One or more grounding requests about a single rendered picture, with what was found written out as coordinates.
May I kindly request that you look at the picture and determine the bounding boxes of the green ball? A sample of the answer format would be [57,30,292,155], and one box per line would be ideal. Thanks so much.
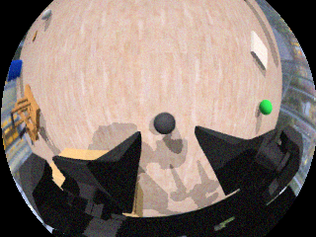
[260,99,273,115]

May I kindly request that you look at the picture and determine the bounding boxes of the white square tile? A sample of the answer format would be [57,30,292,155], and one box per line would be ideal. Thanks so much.
[250,31,268,70]

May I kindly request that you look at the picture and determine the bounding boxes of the white ball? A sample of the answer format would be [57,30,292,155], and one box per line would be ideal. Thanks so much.
[42,9,52,20]

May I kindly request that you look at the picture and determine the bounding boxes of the blue mug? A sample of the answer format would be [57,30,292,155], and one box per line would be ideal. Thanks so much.
[8,59,24,82]

